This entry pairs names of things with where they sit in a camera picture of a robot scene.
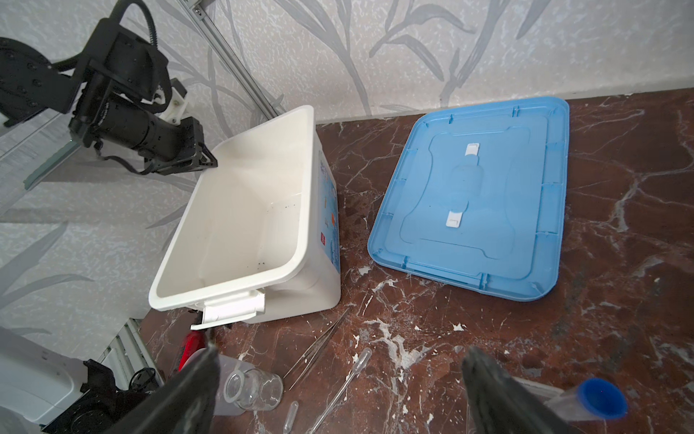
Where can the metal tweezers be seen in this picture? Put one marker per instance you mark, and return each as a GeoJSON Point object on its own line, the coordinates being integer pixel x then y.
{"type": "Point", "coordinates": [309, 358]}

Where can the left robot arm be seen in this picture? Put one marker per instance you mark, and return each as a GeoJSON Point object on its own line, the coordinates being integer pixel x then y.
{"type": "Point", "coordinates": [31, 84]}

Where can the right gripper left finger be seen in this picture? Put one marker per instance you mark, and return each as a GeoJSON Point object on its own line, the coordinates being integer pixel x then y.
{"type": "Point", "coordinates": [183, 405]}

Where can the white plastic storage bin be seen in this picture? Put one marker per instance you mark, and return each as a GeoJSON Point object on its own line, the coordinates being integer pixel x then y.
{"type": "Point", "coordinates": [259, 238]}

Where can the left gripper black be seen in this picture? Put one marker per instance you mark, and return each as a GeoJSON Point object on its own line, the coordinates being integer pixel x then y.
{"type": "Point", "coordinates": [127, 88]}

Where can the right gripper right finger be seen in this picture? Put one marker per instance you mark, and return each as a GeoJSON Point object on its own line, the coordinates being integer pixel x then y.
{"type": "Point", "coordinates": [499, 404]}

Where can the red spray bottle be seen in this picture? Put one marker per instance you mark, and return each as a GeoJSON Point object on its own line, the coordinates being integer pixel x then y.
{"type": "Point", "coordinates": [193, 342]}

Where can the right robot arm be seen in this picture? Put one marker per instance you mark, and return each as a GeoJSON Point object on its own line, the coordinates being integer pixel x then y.
{"type": "Point", "coordinates": [68, 395]}

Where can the blue plastic bin lid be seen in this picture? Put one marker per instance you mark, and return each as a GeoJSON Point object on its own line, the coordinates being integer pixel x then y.
{"type": "Point", "coordinates": [477, 199]}

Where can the clear wall shelf green liner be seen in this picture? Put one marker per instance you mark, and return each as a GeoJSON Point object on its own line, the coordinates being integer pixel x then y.
{"type": "Point", "coordinates": [30, 151]}

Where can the small clear glass beaker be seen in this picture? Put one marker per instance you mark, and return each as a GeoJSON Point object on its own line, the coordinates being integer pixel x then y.
{"type": "Point", "coordinates": [258, 390]}

